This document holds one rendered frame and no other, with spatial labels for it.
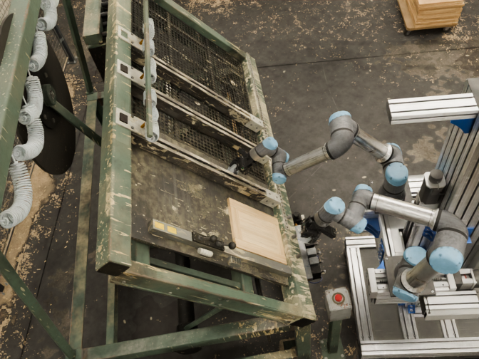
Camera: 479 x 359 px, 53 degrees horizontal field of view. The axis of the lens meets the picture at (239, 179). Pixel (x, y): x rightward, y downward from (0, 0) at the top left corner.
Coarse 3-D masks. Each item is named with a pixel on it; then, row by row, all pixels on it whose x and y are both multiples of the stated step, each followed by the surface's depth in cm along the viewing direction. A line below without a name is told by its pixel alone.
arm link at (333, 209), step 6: (336, 198) 200; (324, 204) 202; (330, 204) 197; (336, 204) 198; (342, 204) 199; (324, 210) 201; (330, 210) 198; (336, 210) 197; (342, 210) 198; (324, 216) 202; (330, 216) 200; (336, 216) 199; (342, 216) 199; (324, 222) 205; (330, 222) 205; (336, 222) 202
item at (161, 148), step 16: (128, 128) 221; (144, 128) 229; (144, 144) 234; (160, 144) 238; (176, 160) 247; (192, 160) 250; (208, 176) 261; (224, 176) 263; (256, 192) 280; (272, 192) 292
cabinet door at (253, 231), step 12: (228, 204) 264; (240, 204) 270; (240, 216) 265; (252, 216) 273; (264, 216) 282; (240, 228) 258; (252, 228) 267; (264, 228) 276; (276, 228) 284; (240, 240) 253; (252, 240) 261; (264, 240) 269; (276, 240) 277; (252, 252) 255; (264, 252) 263; (276, 252) 271
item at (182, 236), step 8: (152, 224) 210; (168, 224) 216; (152, 232) 211; (160, 232) 212; (168, 232) 214; (176, 232) 218; (184, 232) 221; (176, 240) 219; (184, 240) 220; (208, 248) 229; (224, 256) 239; (240, 256) 242; (248, 256) 246; (256, 256) 251; (248, 264) 249; (256, 264) 251; (264, 264) 253; (272, 264) 258; (280, 264) 264; (272, 272) 261; (280, 272) 262; (288, 272) 265
